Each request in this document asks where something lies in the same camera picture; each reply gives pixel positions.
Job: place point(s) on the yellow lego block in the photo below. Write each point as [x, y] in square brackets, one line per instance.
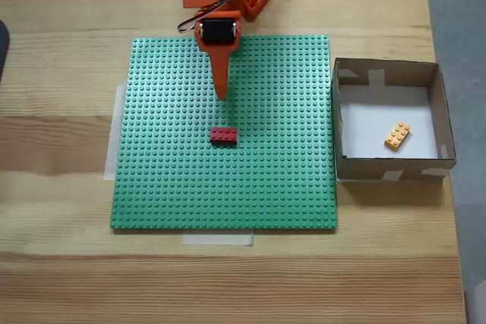
[398, 136]

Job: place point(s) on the red lego block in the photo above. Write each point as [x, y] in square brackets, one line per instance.
[224, 136]

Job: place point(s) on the green lego baseplate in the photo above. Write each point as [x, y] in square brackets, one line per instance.
[171, 172]

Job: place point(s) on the open cardboard box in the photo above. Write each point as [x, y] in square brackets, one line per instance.
[395, 170]

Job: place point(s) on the long masking tape strip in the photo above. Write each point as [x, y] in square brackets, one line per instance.
[112, 149]

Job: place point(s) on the white paper sheet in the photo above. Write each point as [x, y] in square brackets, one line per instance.
[364, 130]

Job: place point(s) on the short masking tape strip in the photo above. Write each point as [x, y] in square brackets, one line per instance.
[216, 239]

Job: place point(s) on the black rounded object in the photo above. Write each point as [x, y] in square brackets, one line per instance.
[3, 51]

